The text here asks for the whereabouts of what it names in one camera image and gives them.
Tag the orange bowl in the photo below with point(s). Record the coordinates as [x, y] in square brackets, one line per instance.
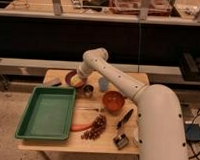
[113, 101]

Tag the orange carrot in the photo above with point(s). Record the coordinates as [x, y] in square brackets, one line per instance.
[81, 127]

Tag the green plastic tray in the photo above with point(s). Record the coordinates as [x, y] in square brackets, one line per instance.
[47, 115]

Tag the bunch of red grapes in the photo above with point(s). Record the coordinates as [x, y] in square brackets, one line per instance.
[96, 129]

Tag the small metal cup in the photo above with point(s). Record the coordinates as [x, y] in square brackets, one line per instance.
[88, 91]

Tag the black handled spatula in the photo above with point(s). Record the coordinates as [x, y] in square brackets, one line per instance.
[121, 140]

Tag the metal fork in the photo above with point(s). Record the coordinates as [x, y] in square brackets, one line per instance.
[93, 109]

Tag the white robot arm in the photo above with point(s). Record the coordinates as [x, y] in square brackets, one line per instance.
[161, 126]

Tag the wooden table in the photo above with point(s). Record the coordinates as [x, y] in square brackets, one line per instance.
[103, 144]

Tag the translucent cream gripper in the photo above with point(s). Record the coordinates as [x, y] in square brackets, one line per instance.
[78, 77]

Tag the purple bowl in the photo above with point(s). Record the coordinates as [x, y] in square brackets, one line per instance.
[69, 76]

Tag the black box with cable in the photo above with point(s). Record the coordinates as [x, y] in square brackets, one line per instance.
[192, 132]

